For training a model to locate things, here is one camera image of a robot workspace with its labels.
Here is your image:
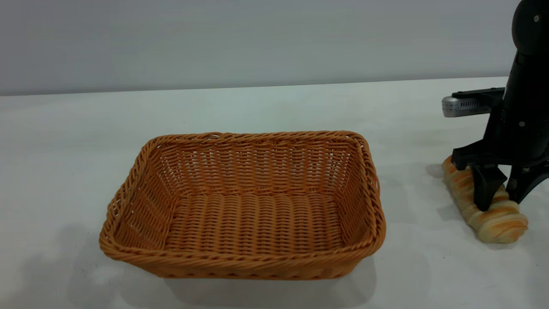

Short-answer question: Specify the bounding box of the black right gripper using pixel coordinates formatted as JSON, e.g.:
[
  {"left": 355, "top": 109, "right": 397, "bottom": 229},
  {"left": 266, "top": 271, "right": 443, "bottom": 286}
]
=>
[{"left": 451, "top": 51, "right": 549, "bottom": 212}]

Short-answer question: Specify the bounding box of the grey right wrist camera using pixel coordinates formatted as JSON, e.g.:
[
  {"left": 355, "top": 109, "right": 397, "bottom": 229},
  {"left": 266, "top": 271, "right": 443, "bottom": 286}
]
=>
[{"left": 442, "top": 88, "right": 507, "bottom": 118}]

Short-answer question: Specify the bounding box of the orange woven wicker basket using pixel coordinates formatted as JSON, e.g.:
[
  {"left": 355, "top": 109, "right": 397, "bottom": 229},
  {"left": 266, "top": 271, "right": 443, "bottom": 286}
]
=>
[{"left": 99, "top": 130, "right": 386, "bottom": 281}]

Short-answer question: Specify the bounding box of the striped twisted bread roll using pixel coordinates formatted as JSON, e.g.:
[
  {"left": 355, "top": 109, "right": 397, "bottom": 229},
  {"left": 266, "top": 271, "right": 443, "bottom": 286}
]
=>
[{"left": 442, "top": 155, "right": 529, "bottom": 244}]

